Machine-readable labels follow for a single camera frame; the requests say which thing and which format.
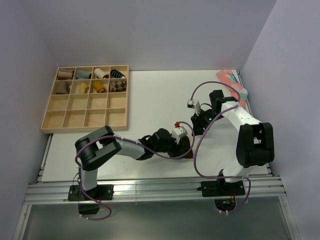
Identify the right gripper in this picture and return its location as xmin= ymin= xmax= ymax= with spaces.
xmin=190 ymin=108 xmax=224 ymax=137

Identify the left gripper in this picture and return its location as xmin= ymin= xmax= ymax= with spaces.
xmin=153 ymin=134 xmax=186 ymax=160

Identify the brown sock with striped cuff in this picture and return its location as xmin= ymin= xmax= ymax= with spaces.
xmin=175 ymin=136 xmax=194 ymax=159

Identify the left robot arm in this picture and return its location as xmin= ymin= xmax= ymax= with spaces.
xmin=75 ymin=125 xmax=193 ymax=200

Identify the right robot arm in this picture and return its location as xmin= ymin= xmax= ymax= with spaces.
xmin=187 ymin=90 xmax=275 ymax=195

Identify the pink patterned sock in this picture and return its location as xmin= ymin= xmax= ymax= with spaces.
xmin=216 ymin=69 xmax=248 ymax=109

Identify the brown checkered rolled sock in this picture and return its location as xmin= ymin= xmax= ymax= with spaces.
xmin=109 ymin=80 xmax=127 ymax=93

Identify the black white striped rolled sock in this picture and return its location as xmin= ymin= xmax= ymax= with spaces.
xmin=110 ymin=69 xmax=125 ymax=79

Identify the mustard yellow rolled sock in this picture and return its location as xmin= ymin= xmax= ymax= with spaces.
xmin=92 ymin=81 xmax=107 ymax=93

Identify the wooden compartment tray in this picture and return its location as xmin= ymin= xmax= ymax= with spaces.
xmin=40 ymin=65 xmax=130 ymax=134

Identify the pale yellow rolled sock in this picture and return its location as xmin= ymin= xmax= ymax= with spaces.
xmin=74 ymin=82 xmax=90 ymax=94

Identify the grey blue rolled sock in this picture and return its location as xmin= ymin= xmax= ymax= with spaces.
xmin=75 ymin=69 xmax=92 ymax=80

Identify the grey brown rolled sock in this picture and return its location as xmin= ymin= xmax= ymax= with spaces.
xmin=55 ymin=81 xmax=70 ymax=95

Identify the beige striped rolled sock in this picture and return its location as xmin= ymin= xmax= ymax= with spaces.
xmin=57 ymin=69 xmax=75 ymax=79

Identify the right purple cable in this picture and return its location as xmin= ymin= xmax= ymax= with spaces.
xmin=190 ymin=81 xmax=252 ymax=216

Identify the purple cable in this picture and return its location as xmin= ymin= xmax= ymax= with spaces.
xmin=190 ymin=81 xmax=252 ymax=216
xmin=74 ymin=121 xmax=195 ymax=221

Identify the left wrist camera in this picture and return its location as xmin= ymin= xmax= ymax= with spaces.
xmin=171 ymin=121 xmax=188 ymax=142

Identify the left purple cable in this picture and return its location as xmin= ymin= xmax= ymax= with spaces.
xmin=74 ymin=121 xmax=195 ymax=221

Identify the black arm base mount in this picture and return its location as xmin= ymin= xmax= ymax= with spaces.
xmin=196 ymin=179 xmax=246 ymax=197

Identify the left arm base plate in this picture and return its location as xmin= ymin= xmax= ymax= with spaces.
xmin=67 ymin=184 xmax=114 ymax=202

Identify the aluminium frame rail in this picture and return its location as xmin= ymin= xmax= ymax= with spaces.
xmin=23 ymin=175 xmax=287 ymax=205

